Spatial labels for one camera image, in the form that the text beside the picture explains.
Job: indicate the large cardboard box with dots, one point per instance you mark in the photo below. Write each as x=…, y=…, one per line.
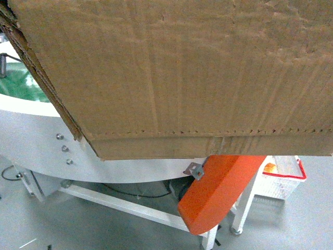
x=182, y=79

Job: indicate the white wire basket red rim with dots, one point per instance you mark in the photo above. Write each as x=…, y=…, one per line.
x=280, y=177

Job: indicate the white conveyor support frame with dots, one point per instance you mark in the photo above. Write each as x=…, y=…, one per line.
x=42, y=186

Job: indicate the orange curved conveyor guard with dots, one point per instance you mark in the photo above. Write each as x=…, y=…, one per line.
x=208, y=200

